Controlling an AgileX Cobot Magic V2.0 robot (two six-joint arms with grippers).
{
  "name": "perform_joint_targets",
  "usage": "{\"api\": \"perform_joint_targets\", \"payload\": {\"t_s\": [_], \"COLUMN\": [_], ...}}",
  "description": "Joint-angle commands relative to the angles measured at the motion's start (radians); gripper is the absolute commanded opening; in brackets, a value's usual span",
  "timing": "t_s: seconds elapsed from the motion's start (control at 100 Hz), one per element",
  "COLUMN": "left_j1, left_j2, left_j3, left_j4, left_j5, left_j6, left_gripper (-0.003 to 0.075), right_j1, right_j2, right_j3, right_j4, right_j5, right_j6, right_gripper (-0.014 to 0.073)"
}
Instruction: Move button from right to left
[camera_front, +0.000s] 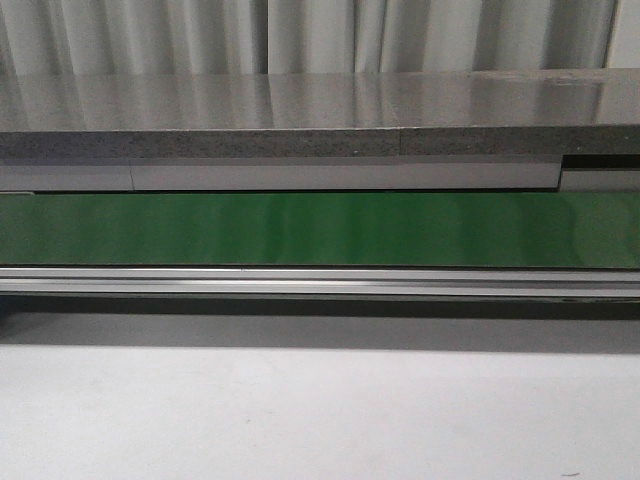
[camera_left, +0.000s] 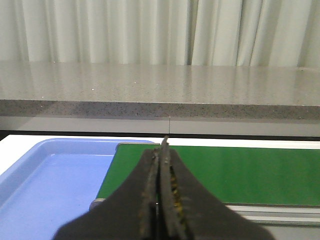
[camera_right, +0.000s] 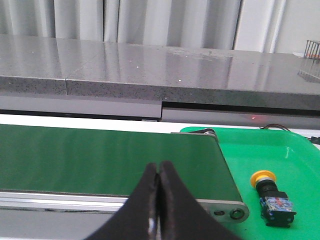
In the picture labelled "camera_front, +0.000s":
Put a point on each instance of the white pleated curtain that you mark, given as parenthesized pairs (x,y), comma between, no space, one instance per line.
(277,37)

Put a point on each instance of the green conveyor belt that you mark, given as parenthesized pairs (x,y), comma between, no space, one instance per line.
(408,229)

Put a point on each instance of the aluminium conveyor frame rail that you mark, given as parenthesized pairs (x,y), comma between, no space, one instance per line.
(474,283)

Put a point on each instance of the grey stone counter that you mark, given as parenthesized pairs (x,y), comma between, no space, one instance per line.
(513,130)

